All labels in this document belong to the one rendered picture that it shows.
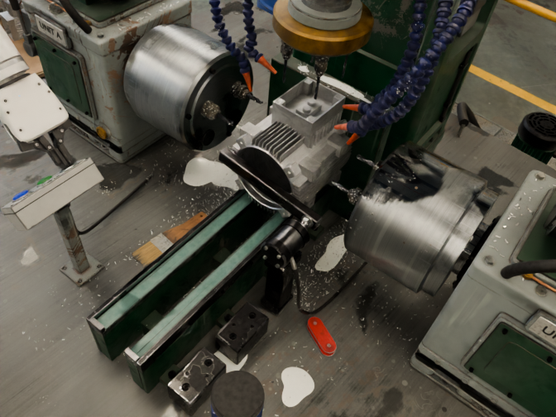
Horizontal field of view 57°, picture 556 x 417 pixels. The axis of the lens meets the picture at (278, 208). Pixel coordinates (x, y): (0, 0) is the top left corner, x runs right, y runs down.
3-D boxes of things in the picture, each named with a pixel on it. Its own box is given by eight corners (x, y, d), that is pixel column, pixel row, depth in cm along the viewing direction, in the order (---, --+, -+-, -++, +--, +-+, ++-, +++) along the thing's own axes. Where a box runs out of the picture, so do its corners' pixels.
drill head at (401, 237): (361, 184, 123) (386, 98, 104) (525, 278, 108) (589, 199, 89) (299, 247, 109) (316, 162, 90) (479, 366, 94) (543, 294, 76)
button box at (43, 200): (91, 181, 104) (76, 159, 102) (105, 179, 99) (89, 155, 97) (16, 231, 95) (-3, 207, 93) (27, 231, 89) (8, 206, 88)
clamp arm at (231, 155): (321, 223, 103) (226, 154, 109) (324, 215, 100) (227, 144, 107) (311, 234, 101) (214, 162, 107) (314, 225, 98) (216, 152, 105)
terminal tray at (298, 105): (302, 103, 116) (306, 75, 110) (341, 124, 112) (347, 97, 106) (269, 127, 109) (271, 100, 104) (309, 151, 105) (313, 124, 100)
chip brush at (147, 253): (198, 209, 128) (198, 207, 128) (212, 221, 126) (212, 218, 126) (130, 256, 118) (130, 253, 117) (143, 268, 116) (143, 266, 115)
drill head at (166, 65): (164, 70, 146) (155, -17, 127) (264, 127, 133) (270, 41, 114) (93, 110, 132) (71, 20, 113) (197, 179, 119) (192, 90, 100)
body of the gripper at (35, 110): (-16, 85, 85) (26, 144, 89) (38, 60, 91) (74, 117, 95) (-25, 94, 91) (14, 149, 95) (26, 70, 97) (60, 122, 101)
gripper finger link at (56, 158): (33, 142, 92) (55, 174, 95) (48, 134, 94) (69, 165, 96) (27, 145, 95) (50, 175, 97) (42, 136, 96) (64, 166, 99)
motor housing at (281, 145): (281, 145, 129) (289, 81, 114) (344, 182, 122) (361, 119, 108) (228, 187, 118) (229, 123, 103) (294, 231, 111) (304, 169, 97)
